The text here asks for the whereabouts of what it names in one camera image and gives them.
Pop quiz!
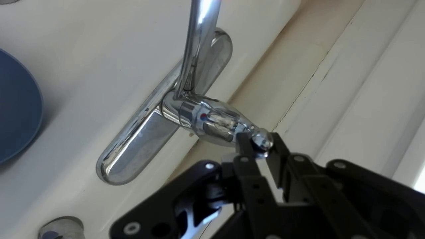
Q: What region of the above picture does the blue plate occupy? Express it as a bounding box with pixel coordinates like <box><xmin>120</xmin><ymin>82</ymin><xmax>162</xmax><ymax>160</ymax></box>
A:
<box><xmin>0</xmin><ymin>46</ymin><xmax>45</xmax><ymax>165</ymax></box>

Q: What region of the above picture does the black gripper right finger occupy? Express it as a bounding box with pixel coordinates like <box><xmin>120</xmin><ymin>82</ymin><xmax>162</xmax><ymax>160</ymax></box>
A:
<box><xmin>264</xmin><ymin>131</ymin><xmax>379</xmax><ymax>239</ymax></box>

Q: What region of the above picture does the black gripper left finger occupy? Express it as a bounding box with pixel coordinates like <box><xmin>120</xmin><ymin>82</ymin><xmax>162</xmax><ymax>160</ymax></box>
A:
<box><xmin>211</xmin><ymin>131</ymin><xmax>286</xmax><ymax>239</ymax></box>

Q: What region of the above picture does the metal sink drain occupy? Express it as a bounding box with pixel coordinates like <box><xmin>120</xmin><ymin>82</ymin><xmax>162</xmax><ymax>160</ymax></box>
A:
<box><xmin>37</xmin><ymin>215</ymin><xmax>86</xmax><ymax>239</ymax></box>

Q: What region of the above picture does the chrome sink tap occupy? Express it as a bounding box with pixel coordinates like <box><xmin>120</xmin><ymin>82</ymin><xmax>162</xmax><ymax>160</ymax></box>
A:
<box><xmin>94</xmin><ymin>0</ymin><xmax>275</xmax><ymax>185</ymax></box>

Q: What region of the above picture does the white ceramic sink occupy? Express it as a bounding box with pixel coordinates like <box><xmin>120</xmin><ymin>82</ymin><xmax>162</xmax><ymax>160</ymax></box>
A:
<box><xmin>0</xmin><ymin>0</ymin><xmax>307</xmax><ymax>239</ymax></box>

